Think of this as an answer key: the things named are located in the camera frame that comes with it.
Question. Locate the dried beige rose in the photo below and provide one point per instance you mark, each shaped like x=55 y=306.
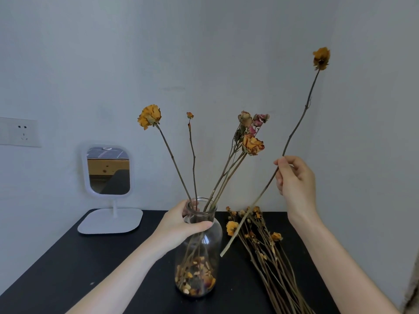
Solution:
x=245 y=119

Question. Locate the white wall socket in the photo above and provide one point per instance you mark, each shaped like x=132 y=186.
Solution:
x=19 y=132

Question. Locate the long-stemmed dried yellow flower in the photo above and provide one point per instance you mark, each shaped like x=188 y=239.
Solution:
x=321 y=58

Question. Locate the person's left hand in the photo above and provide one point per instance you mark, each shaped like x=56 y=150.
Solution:
x=173 y=227

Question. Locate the clear glass vase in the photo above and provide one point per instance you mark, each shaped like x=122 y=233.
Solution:
x=209 y=246

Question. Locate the person's left thumb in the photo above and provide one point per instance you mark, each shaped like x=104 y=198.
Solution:
x=200 y=226

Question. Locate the dried orange rose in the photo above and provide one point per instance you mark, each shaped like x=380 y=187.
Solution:
x=252 y=145

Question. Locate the pile of dried flower stems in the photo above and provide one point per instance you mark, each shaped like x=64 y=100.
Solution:
x=232 y=228

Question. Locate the large dried yellow rose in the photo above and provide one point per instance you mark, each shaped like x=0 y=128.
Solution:
x=149 y=116

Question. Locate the person's right hand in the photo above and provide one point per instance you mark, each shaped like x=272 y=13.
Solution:
x=299 y=189

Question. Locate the white standing mirror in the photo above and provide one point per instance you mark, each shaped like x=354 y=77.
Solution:
x=109 y=220

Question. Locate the person's right thumb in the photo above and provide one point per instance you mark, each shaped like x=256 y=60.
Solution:
x=287 y=173

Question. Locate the dried pink rose sprig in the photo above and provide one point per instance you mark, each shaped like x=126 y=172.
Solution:
x=261 y=119

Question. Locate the dried stem with small bud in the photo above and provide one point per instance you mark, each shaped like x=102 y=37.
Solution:
x=190 y=115

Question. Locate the person's right forearm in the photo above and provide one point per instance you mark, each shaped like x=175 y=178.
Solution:
x=334 y=268

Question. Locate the person's left forearm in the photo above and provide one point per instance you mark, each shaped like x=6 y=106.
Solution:
x=124 y=281

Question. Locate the dried petals in vase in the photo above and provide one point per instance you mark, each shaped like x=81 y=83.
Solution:
x=196 y=278

